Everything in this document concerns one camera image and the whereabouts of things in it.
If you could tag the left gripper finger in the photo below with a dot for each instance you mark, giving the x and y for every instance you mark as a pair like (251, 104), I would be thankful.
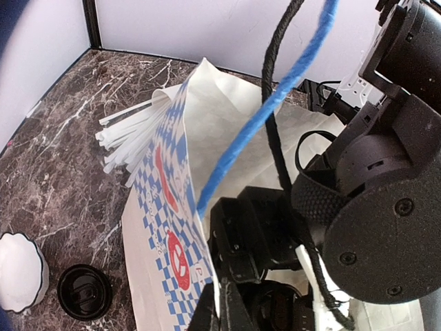
(221, 307)

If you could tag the patterned paper takeout bag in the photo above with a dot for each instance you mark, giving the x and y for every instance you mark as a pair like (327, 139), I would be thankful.
(165, 251)

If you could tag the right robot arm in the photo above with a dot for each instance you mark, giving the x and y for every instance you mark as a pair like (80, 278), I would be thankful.
(372, 199)

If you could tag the stack of black lids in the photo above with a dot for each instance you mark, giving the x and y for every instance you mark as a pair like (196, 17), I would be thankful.
(84, 292)

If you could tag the bundle of white wrapped straws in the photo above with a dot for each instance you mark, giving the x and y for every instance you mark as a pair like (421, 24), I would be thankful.
(126, 134)

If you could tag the white fluted ceramic bowl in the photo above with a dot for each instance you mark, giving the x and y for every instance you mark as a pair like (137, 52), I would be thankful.
(24, 273)

